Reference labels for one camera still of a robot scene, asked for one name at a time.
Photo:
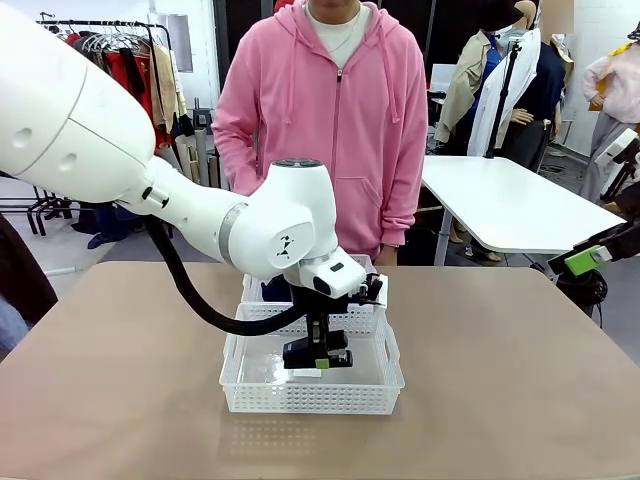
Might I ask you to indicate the black tripod stand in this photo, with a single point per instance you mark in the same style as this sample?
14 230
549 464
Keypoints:
502 100

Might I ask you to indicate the white perforated plastic basket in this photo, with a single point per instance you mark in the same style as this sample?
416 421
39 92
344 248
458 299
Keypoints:
310 400
255 292

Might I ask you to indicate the brown cardboard tube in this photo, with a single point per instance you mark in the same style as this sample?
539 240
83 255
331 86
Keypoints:
214 170

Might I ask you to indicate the dark brown coat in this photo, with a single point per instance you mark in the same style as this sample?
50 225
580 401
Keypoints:
25 270

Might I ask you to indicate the mannequin in white coat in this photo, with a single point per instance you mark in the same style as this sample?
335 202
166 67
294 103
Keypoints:
487 100

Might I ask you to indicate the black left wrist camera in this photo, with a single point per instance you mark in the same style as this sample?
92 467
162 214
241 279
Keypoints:
371 290

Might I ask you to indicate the tall grey cardboard tube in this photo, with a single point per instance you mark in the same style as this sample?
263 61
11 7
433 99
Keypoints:
202 155

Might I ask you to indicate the navy blue zip pouch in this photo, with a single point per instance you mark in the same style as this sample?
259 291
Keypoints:
275 292

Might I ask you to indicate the black stapler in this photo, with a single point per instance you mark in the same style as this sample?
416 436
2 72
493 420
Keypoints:
300 352

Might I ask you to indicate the blue denim garment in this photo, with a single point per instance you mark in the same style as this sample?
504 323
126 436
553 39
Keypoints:
125 225

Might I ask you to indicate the beige cardboard tube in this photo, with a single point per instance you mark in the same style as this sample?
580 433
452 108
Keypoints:
187 160

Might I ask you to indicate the mannequin in beige coat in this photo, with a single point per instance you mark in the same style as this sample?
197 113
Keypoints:
465 85

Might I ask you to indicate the white hanging panel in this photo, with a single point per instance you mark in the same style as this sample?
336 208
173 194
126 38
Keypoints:
180 45

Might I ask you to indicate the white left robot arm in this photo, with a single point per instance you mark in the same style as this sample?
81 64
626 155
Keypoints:
75 125

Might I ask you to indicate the beige hanging garment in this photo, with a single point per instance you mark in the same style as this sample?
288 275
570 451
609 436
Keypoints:
167 90

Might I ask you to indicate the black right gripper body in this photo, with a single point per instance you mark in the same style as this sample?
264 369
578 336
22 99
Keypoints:
625 240

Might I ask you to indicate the black metal clothes rack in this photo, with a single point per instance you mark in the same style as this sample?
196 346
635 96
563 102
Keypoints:
50 215

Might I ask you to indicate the blue grey fabric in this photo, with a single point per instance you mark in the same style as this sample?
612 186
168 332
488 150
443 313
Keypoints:
10 325

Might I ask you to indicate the person in pink hoodie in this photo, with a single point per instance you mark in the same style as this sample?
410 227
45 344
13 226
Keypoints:
325 125

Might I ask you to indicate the long red hanging dress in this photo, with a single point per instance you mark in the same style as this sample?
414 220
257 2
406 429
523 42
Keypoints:
125 85

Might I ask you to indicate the grey hanging blazer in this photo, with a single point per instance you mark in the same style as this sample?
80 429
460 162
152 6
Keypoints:
92 47

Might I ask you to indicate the white background table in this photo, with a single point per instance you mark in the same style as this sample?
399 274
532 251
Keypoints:
500 200

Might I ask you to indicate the mannequin in navy top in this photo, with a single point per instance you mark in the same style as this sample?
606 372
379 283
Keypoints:
550 80

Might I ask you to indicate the mannequin in pink fluffy jacket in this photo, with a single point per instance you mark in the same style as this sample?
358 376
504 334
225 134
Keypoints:
620 85

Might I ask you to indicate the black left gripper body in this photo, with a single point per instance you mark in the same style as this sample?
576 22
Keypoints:
315 305

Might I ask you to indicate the person's left hand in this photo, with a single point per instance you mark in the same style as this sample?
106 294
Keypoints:
387 255

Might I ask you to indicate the black step stool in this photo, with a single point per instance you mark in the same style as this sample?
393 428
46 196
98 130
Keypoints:
203 117

